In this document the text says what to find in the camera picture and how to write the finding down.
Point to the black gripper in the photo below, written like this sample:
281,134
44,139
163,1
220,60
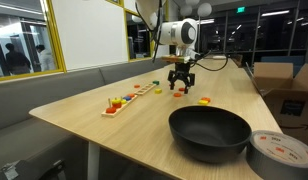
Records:
182,70

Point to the orange round disc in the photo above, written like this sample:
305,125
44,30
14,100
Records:
177,94
181,89
206,99
131,95
136,86

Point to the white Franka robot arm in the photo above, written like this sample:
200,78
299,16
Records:
175,33

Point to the wooden slotted board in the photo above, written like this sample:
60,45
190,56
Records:
145,89

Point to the wooden peg board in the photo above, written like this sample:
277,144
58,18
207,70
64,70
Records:
122,106

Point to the small yellow block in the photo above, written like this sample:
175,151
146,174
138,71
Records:
203,102

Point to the white plate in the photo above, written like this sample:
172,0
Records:
219,57

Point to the blue round disc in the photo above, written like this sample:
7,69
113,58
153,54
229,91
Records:
127,98

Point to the brown leather chair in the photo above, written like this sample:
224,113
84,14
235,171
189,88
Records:
238,60

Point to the black bowl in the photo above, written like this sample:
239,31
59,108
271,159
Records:
210,133

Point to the yellow round disc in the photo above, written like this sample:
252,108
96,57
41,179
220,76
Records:
116,100
123,101

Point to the red round disc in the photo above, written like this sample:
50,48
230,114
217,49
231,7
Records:
116,105
110,110

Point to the round white pendant lamp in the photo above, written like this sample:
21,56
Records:
186,10
192,2
204,10

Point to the green exit sign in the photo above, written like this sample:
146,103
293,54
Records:
240,9

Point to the blue sofa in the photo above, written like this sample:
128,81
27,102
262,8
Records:
280,60

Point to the open cardboard box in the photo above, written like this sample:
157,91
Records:
287,96

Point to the long ceiling light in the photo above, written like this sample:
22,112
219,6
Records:
275,13

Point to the white table leg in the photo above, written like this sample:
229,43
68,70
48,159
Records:
93,163

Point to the person in white shirt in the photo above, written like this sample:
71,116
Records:
46,60

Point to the gray bench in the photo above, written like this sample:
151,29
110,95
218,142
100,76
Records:
27,100

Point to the person in dark clothes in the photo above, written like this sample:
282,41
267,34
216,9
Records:
17,61

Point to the black gray device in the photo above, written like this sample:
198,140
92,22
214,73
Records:
27,171

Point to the wrist camera on wooden mount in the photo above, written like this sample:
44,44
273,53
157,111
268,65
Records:
175,59

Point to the yellow window frame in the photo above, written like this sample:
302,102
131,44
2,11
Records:
56,40
126,36

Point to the silver duct tape roll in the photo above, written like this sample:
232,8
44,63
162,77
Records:
280,153

